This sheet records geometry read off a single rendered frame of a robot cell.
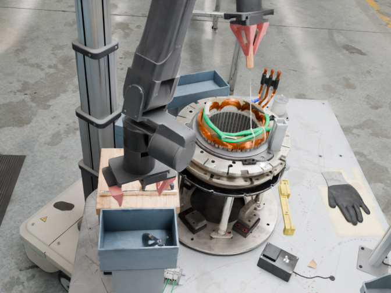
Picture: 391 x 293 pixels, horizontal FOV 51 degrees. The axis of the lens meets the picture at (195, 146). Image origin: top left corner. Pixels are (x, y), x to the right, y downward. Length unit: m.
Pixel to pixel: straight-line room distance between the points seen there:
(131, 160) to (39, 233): 1.27
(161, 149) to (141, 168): 0.09
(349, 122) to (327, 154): 1.63
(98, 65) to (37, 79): 2.07
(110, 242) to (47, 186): 1.51
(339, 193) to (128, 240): 0.78
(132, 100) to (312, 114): 1.26
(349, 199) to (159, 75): 0.99
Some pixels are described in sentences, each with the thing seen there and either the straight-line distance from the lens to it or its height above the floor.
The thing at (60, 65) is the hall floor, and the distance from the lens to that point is 3.47.
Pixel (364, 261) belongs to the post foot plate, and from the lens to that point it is 1.36.
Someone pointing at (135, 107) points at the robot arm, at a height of 1.41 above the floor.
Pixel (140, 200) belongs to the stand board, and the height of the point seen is 1.06.
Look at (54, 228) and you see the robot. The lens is 1.95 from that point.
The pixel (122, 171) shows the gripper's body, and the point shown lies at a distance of 0.75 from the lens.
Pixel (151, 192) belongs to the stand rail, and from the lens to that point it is 0.97.
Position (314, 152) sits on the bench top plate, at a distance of 1.63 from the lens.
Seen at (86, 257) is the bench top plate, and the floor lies 0.78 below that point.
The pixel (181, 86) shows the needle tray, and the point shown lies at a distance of 1.39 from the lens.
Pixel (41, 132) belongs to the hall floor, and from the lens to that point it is 2.84.
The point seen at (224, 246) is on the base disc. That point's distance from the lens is 1.23.
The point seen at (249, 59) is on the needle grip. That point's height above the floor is 1.32.
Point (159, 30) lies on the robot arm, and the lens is 0.63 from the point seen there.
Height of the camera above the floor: 1.80
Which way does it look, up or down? 42 degrees down
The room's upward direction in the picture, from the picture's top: 7 degrees clockwise
